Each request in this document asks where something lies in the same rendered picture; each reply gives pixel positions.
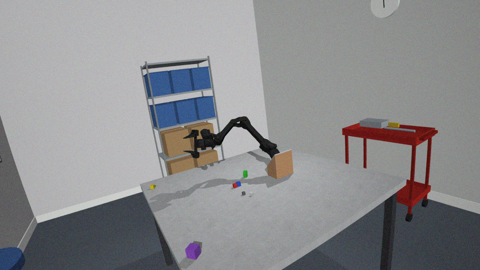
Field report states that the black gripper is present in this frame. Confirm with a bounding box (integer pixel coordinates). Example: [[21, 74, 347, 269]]
[[183, 130, 207, 159]]

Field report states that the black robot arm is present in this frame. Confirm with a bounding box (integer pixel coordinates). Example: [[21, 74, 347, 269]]
[[197, 116, 280, 159]]

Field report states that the purple cube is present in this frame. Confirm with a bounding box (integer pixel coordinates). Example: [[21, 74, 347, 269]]
[[185, 243, 201, 260]]

